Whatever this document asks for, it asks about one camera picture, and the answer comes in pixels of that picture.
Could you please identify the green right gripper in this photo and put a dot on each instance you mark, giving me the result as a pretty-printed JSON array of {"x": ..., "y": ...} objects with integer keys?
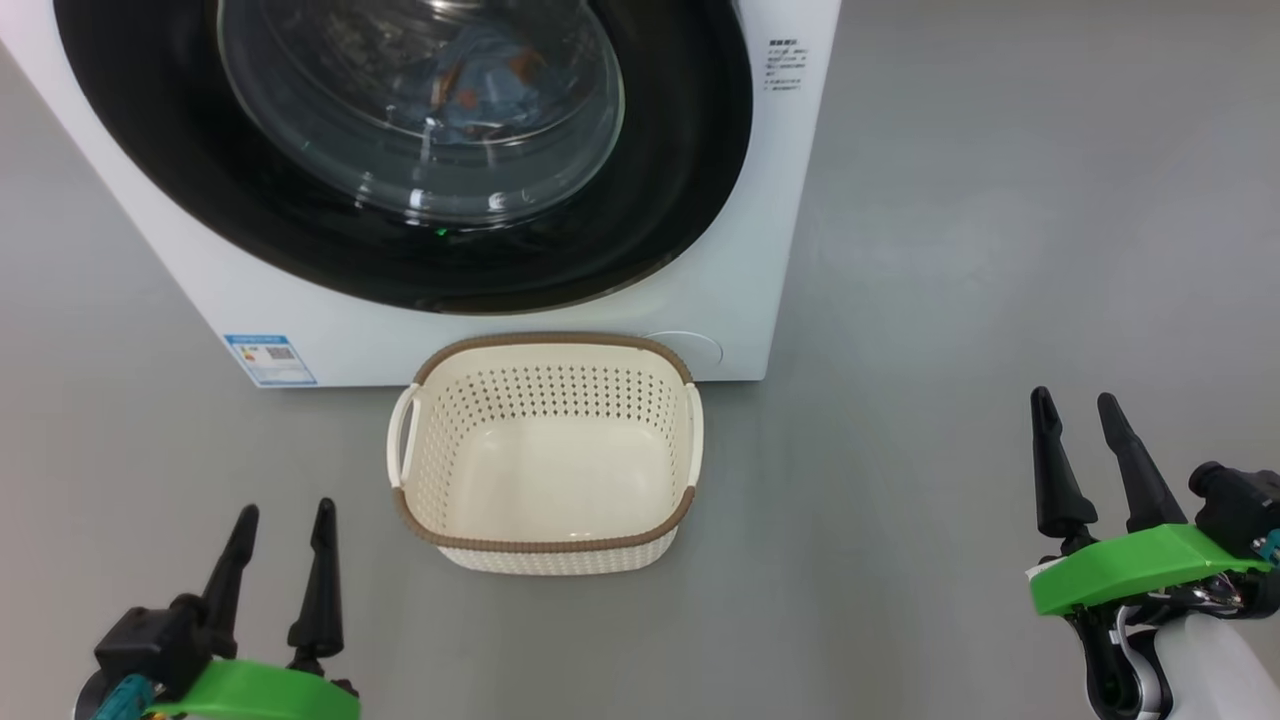
[{"x": 1130, "y": 570}]

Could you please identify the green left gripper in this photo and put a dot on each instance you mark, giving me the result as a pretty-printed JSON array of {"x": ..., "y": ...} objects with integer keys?
[{"x": 260, "y": 695}]

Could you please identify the washing machine round door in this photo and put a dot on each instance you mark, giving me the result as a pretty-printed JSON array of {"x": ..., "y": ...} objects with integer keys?
[{"x": 680, "y": 150}]

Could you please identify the blue cartoon garment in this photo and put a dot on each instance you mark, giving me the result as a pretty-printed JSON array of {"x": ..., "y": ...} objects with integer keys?
[{"x": 495, "y": 90}]

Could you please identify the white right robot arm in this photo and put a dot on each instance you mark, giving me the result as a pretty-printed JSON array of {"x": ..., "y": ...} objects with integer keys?
[{"x": 1220, "y": 670}]

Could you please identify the white front-load washing machine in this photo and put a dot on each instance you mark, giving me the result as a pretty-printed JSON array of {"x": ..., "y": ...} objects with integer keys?
[{"x": 760, "y": 200}]

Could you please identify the blue energy label sticker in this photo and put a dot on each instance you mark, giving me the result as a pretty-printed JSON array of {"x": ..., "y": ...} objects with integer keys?
[{"x": 270, "y": 360}]

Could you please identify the cream perforated laundry basket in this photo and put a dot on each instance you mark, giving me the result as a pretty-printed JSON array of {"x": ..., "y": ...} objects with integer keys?
[{"x": 550, "y": 470}]

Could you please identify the printed caution text label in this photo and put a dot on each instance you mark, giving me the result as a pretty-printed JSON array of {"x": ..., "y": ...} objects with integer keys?
[{"x": 786, "y": 65}]

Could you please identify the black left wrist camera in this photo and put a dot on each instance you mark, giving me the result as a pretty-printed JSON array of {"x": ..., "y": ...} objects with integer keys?
[{"x": 150, "y": 640}]

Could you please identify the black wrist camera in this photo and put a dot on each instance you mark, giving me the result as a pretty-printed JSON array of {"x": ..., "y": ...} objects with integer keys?
[
  {"x": 150, "y": 640},
  {"x": 1235, "y": 500}
]

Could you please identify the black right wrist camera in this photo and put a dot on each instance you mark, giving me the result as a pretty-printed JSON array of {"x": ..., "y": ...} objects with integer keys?
[{"x": 1235, "y": 500}]

